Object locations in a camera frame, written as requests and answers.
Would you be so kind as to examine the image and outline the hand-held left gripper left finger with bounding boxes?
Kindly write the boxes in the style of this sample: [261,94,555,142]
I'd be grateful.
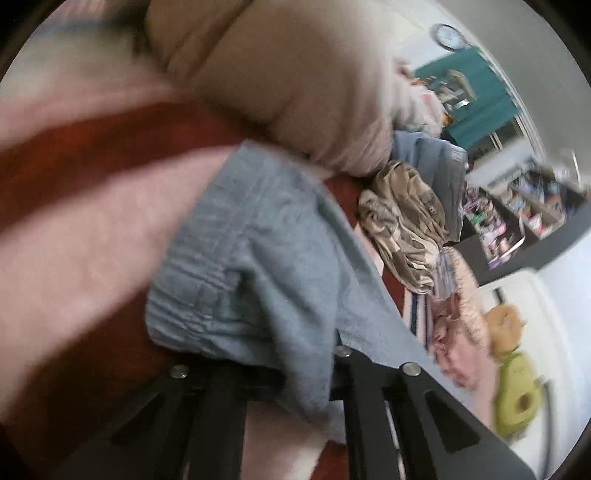
[48,362,252,480]

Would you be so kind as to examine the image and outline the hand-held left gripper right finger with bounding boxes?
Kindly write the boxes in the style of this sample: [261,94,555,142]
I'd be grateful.
[330,345,539,480]

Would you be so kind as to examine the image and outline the light blue pants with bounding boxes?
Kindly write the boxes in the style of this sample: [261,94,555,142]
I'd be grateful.
[145,141,444,444]

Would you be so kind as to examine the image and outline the camouflage pants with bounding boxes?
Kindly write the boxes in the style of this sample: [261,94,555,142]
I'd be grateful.
[358,161,451,296]

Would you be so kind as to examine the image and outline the pink pillow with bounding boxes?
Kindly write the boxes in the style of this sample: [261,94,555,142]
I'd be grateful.
[431,339,499,416]

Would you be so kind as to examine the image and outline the pink navy striped blanket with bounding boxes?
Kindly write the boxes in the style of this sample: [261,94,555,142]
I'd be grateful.
[402,249,458,344]

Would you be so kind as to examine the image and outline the green avocado plush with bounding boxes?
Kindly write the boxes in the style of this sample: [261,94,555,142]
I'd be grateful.
[494,351,539,439]

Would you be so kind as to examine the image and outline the floral pillow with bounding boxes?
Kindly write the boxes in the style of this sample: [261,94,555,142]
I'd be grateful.
[434,249,490,352]

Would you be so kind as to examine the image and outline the brown animal plush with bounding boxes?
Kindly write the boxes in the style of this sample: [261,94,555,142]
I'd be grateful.
[485,305,527,361]

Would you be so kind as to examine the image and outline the white bed headboard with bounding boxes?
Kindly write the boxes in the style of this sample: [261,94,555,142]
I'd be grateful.
[480,240,591,462]

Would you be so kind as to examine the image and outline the dark bookshelf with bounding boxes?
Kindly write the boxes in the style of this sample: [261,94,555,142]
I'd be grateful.
[455,157,591,287]

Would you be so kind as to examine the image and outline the pile of blue jeans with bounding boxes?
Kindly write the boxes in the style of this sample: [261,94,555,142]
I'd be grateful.
[390,131,469,243]

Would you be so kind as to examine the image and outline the teal curtain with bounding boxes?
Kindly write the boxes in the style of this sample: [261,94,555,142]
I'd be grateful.
[413,48,515,151]

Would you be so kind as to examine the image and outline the pink white duvet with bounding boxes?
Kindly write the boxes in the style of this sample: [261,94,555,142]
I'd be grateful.
[134,0,444,178]

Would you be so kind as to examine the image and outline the glass display case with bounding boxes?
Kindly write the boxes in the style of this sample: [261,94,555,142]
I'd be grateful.
[443,69,476,104]

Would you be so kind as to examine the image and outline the round wall clock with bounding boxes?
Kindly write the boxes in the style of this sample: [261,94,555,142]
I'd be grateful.
[431,23,467,51]

